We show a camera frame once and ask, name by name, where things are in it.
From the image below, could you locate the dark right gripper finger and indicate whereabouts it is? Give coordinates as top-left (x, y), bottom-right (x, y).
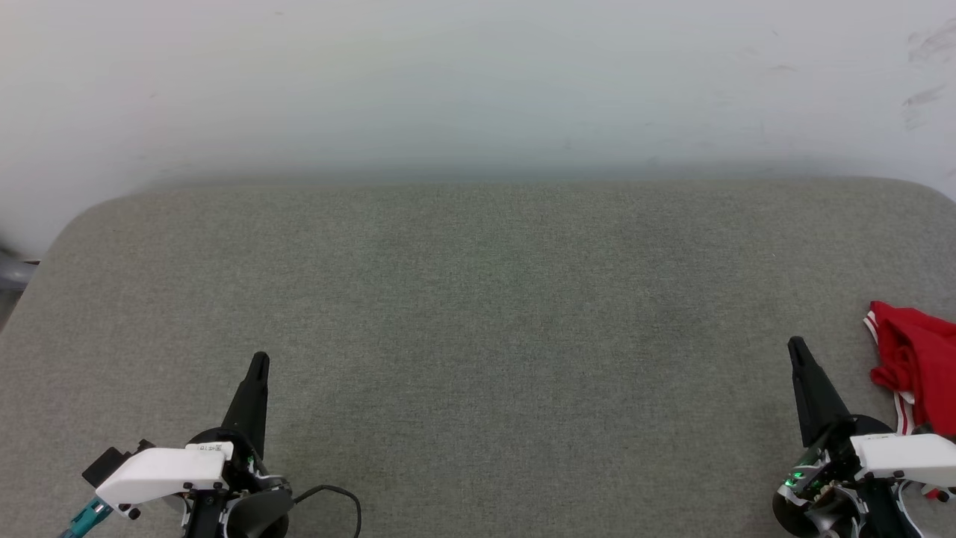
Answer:
top-left (787, 336), bottom-right (854, 449)

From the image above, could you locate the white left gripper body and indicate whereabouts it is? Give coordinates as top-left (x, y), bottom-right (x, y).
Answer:
top-left (94, 427), bottom-right (288, 518)

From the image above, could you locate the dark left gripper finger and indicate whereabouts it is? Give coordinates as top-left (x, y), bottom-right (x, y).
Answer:
top-left (221, 351), bottom-right (271, 458)

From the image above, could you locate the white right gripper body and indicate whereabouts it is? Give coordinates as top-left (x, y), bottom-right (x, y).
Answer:
top-left (772, 415), bottom-right (956, 524)

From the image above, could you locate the red and white garment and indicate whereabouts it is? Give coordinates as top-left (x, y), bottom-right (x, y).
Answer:
top-left (863, 300), bottom-right (956, 500)

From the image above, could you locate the grey fabric sofa cushion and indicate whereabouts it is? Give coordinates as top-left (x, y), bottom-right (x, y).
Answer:
top-left (0, 178), bottom-right (956, 538)

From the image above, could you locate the teal cable connector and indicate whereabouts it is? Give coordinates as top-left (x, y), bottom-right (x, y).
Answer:
top-left (58, 496), bottom-right (114, 538)

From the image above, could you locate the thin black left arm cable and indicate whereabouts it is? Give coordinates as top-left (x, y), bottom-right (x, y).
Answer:
top-left (293, 484), bottom-right (364, 538)

